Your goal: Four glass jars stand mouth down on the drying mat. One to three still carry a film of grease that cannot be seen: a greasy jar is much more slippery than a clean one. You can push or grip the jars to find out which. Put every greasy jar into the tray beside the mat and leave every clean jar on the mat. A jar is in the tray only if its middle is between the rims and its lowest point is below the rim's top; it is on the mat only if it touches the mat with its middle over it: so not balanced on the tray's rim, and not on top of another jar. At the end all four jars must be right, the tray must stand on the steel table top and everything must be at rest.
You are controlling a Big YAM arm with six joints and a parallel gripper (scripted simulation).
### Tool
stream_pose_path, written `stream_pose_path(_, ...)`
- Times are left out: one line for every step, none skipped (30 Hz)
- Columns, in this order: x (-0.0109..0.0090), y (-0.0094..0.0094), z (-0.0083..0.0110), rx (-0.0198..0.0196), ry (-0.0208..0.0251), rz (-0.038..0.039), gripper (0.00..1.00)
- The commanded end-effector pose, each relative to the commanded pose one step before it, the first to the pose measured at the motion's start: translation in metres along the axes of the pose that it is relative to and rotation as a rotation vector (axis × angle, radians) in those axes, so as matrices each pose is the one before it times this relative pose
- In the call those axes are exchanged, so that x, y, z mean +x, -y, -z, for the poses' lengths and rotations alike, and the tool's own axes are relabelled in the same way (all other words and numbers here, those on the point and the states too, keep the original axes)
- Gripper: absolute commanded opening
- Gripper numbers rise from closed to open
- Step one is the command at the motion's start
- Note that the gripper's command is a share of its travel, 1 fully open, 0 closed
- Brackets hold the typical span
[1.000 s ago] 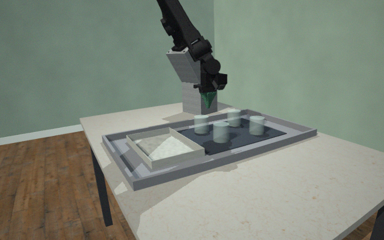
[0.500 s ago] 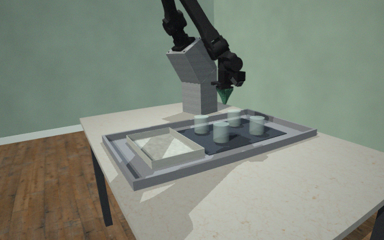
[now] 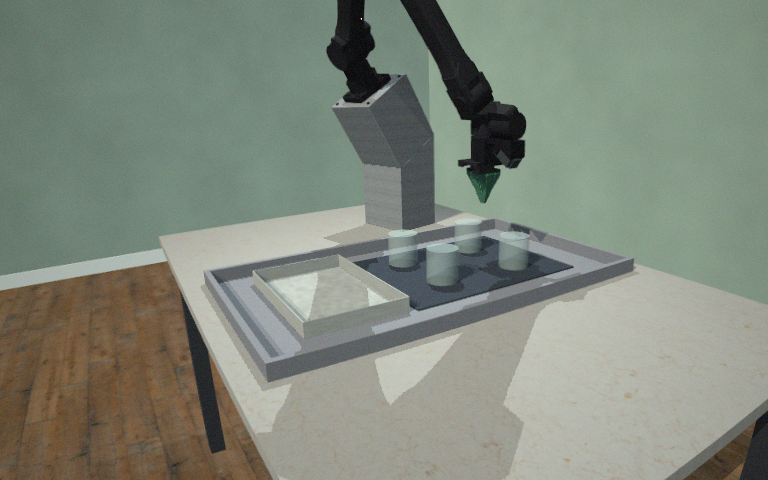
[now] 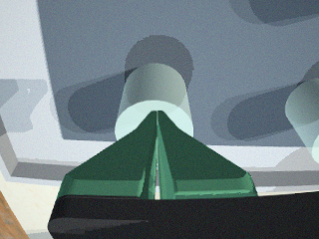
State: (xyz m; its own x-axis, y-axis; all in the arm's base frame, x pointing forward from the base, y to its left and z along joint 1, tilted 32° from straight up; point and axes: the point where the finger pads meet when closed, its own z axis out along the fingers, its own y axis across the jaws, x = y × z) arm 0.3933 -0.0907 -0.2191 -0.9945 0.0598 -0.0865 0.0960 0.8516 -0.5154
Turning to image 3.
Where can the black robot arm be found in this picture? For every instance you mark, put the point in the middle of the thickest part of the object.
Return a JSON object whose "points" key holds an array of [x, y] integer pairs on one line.
{"points": [[502, 121]]}

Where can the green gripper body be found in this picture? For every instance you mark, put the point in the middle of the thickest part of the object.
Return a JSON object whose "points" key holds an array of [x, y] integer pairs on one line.
{"points": [[479, 167]]}

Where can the white shallow tray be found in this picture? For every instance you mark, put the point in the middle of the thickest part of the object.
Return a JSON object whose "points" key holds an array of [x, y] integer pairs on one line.
{"points": [[324, 286]]}

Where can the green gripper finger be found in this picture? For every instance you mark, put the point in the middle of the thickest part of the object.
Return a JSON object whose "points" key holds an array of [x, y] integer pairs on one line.
{"points": [[486, 184], [493, 181]]}

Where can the clear glass jar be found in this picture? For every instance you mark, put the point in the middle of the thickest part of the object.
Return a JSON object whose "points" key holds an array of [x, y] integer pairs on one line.
{"points": [[468, 235], [402, 246], [442, 264], [513, 250]]}

